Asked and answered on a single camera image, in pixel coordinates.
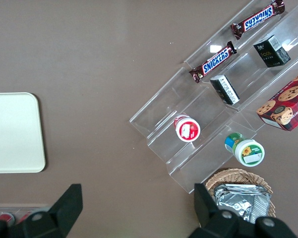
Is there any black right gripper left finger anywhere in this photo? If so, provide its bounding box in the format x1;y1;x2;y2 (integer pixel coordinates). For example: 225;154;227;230
0;183;83;238

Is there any cream plastic serving tray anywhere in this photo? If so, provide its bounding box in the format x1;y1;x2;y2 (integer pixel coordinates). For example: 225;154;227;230
0;92;46;174

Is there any red plaid cookie box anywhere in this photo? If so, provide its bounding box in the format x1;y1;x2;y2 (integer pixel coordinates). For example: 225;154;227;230
256;68;298;131

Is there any Snickers chocolate bar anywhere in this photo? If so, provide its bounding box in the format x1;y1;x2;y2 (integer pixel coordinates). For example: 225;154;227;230
188;41;238;84
231;0;286;40

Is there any white jar with red lid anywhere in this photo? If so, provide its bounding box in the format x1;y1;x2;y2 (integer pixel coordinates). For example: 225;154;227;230
174;114;201;143

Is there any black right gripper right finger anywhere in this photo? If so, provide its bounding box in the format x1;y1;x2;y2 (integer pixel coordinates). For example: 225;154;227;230
189;183;298;238

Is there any wicker basket holding foil packets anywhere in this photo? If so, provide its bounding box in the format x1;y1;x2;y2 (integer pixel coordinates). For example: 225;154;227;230
204;168;276;219

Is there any clear acrylic stepped shelf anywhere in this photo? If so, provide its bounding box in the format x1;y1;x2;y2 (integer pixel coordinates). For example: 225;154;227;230
128;0;298;194

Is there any small black carton box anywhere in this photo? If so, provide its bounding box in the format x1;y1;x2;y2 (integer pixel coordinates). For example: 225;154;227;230
253;34;292;68
210;74;240;106

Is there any white jar with green lid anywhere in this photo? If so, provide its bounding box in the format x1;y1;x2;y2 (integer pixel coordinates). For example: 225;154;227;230
224;132;265;167

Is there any clear acrylic bottle rack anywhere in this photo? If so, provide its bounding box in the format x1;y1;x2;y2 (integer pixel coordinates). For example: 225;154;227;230
0;203;52;224

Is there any silver foil packet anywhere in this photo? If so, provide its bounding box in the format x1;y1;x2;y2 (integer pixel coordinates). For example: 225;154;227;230
214;189;271;224
219;183;272;199

